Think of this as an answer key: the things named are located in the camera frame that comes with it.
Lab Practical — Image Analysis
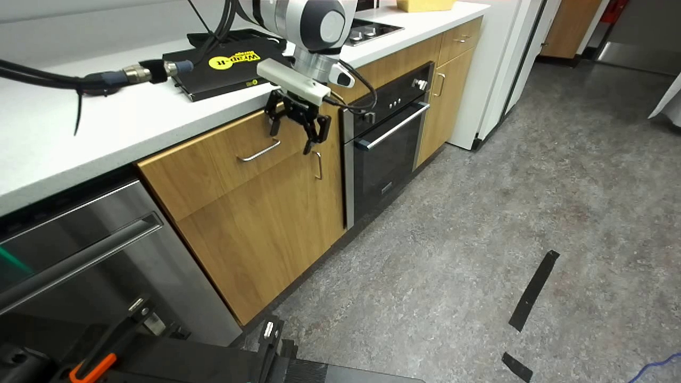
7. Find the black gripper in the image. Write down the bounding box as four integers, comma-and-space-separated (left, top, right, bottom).
264, 87, 334, 158

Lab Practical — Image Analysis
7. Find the black built-in oven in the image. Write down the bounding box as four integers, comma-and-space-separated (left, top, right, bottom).
341, 61, 436, 230

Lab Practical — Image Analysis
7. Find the yellow black box device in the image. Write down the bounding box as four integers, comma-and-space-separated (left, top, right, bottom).
159, 27, 293, 103

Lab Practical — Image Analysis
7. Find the wooden cabinet door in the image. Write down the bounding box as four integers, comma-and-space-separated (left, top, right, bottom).
173, 125, 348, 327

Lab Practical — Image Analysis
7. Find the black stovetop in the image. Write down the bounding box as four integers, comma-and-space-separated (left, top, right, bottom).
342, 19, 405, 46

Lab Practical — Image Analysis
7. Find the narrow wooden cabinet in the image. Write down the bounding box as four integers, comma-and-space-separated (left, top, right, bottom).
414, 18, 485, 171

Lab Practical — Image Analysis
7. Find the yellow box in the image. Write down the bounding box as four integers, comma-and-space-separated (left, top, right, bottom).
396, 0, 455, 16

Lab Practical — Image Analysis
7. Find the white refrigerator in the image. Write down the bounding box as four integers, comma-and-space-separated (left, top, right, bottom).
447, 0, 563, 153

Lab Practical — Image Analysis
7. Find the stainless steel dishwasher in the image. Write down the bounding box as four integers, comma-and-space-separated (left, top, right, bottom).
0, 179, 242, 358

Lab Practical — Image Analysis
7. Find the long black tape strip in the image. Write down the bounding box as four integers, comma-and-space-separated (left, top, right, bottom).
506, 250, 563, 335

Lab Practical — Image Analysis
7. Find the orange and black clamp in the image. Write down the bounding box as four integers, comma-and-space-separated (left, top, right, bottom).
67, 295, 168, 383

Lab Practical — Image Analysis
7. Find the distant wooden cabinet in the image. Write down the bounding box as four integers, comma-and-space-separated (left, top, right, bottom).
541, 0, 605, 60

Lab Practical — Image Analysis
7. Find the short black tape piece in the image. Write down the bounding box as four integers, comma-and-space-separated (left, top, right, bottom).
501, 352, 535, 383

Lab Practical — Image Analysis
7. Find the distant grey appliance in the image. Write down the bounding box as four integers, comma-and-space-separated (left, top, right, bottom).
593, 0, 681, 76

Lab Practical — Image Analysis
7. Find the silver drawer handle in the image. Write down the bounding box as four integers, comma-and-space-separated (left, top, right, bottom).
236, 138, 284, 166

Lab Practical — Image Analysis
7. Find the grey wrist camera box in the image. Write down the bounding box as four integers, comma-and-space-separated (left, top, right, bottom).
256, 58, 336, 107

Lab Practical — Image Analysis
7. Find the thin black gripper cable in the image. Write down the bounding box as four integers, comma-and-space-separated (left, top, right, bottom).
333, 60, 381, 125

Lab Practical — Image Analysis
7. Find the silver oven handle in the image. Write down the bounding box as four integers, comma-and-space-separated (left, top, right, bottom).
353, 100, 433, 151

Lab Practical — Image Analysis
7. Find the thin black hanging cable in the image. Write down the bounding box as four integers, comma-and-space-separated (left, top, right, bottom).
71, 87, 86, 136

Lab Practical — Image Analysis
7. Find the black camera stand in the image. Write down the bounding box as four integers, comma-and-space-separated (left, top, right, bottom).
0, 317, 429, 383

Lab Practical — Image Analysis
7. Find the dishwasher handle bar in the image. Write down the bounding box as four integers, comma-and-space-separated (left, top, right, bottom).
0, 211, 166, 317

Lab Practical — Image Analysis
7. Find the thick black cable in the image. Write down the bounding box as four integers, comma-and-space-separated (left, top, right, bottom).
0, 58, 198, 97

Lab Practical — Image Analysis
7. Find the blue cable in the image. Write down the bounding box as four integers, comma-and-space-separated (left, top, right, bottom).
625, 352, 681, 383

